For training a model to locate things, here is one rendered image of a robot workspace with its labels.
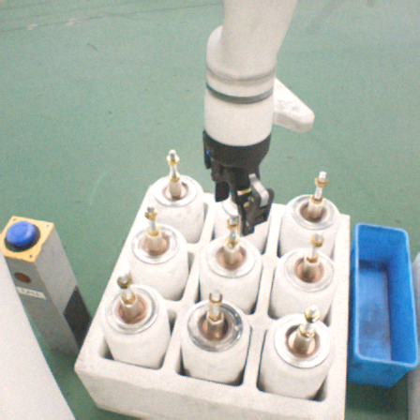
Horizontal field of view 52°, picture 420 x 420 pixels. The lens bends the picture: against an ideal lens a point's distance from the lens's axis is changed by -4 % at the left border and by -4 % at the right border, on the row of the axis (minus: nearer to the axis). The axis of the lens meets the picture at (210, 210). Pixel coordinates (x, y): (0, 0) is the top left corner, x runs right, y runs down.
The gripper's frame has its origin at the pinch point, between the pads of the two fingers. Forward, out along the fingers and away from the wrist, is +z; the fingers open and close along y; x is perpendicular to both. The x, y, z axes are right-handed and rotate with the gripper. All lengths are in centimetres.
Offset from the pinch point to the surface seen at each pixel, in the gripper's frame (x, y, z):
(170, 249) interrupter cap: -7.7, -5.1, 10.4
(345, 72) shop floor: 82, -68, 36
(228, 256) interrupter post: -0.8, 0.7, 9.0
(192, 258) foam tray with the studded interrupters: -2.8, -8.4, 19.6
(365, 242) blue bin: 33.9, -2.3, 28.9
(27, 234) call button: -26.4, -10.6, 2.9
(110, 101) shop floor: 3, -85, 36
